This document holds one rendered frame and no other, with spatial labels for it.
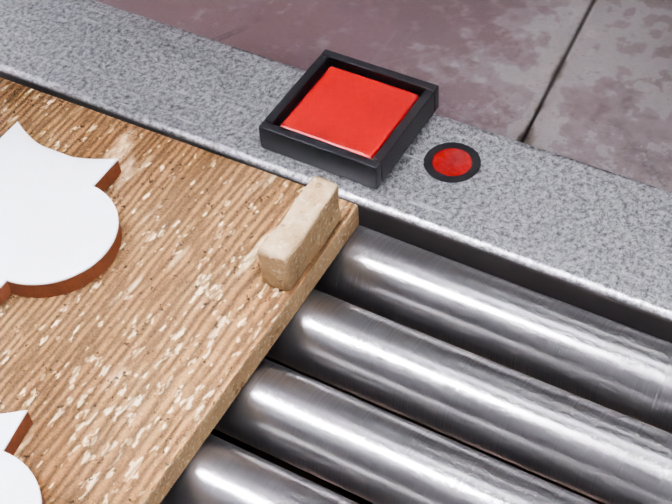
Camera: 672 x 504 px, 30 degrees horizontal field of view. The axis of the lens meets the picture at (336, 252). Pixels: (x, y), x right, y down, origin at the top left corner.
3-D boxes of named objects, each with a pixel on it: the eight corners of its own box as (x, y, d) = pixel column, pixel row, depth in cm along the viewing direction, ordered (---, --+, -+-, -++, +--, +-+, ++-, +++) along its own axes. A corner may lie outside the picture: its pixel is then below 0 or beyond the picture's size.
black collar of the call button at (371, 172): (326, 70, 76) (325, 48, 75) (439, 107, 73) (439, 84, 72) (260, 148, 72) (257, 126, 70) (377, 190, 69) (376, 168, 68)
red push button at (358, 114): (331, 81, 75) (330, 63, 74) (420, 111, 73) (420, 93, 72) (279, 143, 72) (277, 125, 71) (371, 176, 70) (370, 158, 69)
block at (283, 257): (317, 207, 66) (313, 169, 63) (347, 218, 65) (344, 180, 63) (259, 285, 62) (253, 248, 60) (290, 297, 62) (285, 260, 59)
